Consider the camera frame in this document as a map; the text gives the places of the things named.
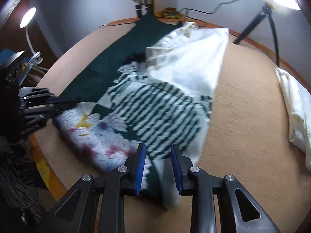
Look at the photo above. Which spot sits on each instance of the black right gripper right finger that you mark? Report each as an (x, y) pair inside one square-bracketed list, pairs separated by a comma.
[(238, 210)]

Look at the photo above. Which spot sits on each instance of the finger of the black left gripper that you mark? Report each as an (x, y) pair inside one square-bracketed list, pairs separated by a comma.
[(61, 100), (57, 109)]

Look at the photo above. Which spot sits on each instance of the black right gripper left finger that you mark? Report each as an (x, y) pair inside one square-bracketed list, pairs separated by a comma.
[(97, 202)]

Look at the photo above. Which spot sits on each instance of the green and white patterned garment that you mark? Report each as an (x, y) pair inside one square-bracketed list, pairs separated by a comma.
[(155, 85)]

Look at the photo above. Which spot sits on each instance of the beige blanket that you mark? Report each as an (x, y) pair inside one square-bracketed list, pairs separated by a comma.
[(243, 126)]

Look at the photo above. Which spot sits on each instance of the folded cream cloth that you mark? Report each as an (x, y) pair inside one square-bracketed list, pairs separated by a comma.
[(297, 102)]

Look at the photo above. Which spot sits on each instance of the colourful crumpled cloth in corner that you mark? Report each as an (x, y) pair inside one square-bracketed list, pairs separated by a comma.
[(170, 13)]

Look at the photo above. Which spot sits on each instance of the black ring light tripod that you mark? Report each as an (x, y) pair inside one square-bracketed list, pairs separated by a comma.
[(265, 22)]

